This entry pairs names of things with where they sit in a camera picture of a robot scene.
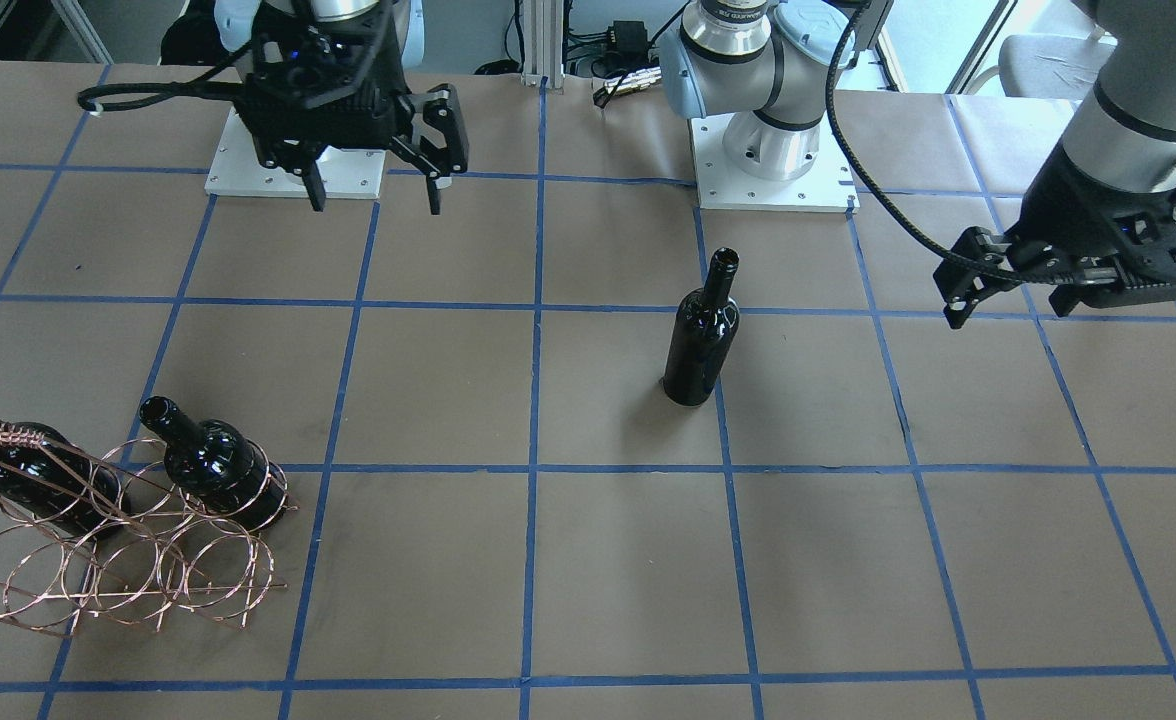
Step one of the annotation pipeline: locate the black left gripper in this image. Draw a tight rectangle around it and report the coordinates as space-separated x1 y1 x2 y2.
933 146 1176 331

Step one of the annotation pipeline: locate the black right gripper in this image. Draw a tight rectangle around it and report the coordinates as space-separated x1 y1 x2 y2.
239 28 470 216

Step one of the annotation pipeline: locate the dark wine bottle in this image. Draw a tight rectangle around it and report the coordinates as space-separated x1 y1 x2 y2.
662 247 740 406
139 396 286 529

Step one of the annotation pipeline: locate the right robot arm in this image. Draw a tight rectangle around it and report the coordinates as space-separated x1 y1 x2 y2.
214 1 469 214

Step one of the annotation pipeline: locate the dark wine bottle in basket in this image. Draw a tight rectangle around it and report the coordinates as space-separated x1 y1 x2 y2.
139 396 286 529

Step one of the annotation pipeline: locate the grey chair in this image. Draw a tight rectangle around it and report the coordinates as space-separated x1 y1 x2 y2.
962 1 1154 101

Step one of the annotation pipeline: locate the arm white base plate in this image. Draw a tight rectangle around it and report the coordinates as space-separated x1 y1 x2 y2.
689 111 858 214
201 69 395 179

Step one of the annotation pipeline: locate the aluminium frame post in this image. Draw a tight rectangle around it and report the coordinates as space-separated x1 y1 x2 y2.
516 0 566 94

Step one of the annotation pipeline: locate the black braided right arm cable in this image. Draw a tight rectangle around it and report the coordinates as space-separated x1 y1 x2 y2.
76 78 249 115

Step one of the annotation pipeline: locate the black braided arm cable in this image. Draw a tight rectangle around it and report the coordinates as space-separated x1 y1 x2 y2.
76 78 249 115
826 0 1120 285

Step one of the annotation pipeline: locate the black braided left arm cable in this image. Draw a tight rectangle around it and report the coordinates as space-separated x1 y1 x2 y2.
826 0 1120 285

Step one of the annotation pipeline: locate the copper wire wine basket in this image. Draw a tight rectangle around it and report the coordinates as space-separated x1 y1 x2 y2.
0 421 286 636

